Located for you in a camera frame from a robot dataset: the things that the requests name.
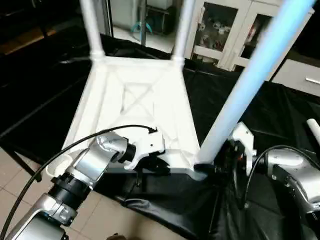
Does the white plastic table leg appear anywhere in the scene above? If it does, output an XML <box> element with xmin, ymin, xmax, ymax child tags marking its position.
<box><xmin>171</xmin><ymin>0</ymin><xmax>197</xmax><ymax>63</ymax></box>
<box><xmin>306</xmin><ymin>118</ymin><xmax>320</xmax><ymax>147</ymax></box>
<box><xmin>193</xmin><ymin>0</ymin><xmax>317</xmax><ymax>168</ymax></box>
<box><xmin>79</xmin><ymin>0</ymin><xmax>107</xmax><ymax>60</ymax></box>

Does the black mat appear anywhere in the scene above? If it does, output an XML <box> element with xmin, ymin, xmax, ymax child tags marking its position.
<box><xmin>0</xmin><ymin>25</ymin><xmax>320</xmax><ymax>240</ymax></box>

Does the white drawer unit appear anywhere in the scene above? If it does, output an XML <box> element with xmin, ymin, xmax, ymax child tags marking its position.
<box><xmin>272</xmin><ymin>57</ymin><xmax>320</xmax><ymax>98</ymax></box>

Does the white glass door cabinet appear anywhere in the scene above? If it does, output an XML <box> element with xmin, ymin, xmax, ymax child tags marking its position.
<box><xmin>185</xmin><ymin>0</ymin><xmax>311</xmax><ymax>73</ymax></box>

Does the light blue stand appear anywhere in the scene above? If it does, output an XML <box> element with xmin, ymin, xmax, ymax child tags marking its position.
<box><xmin>131</xmin><ymin>20</ymin><xmax>153</xmax><ymax>36</ymax></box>

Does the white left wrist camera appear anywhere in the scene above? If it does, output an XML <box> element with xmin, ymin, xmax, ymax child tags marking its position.
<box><xmin>122</xmin><ymin>129</ymin><xmax>166</xmax><ymax>171</ymax></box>

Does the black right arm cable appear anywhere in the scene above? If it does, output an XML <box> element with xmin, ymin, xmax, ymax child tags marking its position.
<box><xmin>231</xmin><ymin>145</ymin><xmax>320</xmax><ymax>211</ymax></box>

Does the black metal table frame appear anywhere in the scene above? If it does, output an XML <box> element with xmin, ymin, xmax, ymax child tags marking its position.
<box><xmin>0</xmin><ymin>142</ymin><xmax>42</xmax><ymax>183</ymax></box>

